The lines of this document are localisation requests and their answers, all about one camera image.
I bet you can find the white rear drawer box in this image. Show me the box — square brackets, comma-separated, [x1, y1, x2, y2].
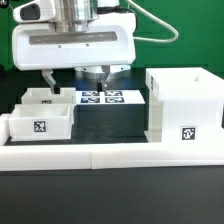
[21, 88, 76, 105]

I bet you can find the white front drawer box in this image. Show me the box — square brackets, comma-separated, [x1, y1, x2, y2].
[9, 104, 74, 141]

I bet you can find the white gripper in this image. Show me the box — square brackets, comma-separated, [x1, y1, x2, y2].
[12, 13, 136, 94]

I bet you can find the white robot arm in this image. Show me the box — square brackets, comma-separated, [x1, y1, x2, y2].
[12, 0, 136, 94]

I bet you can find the white drawer cabinet frame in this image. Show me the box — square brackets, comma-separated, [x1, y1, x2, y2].
[145, 67, 224, 143]

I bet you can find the white drawer box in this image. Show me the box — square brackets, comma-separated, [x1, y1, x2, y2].
[9, 104, 74, 141]
[21, 88, 76, 105]

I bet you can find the white fiducial marker sheet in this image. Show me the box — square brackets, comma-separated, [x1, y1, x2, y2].
[76, 90, 145, 105]

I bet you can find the white U-shaped fence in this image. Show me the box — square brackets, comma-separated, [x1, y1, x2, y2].
[0, 114, 224, 171]

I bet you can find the grey gripper hose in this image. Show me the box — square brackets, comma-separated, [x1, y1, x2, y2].
[126, 0, 180, 44]

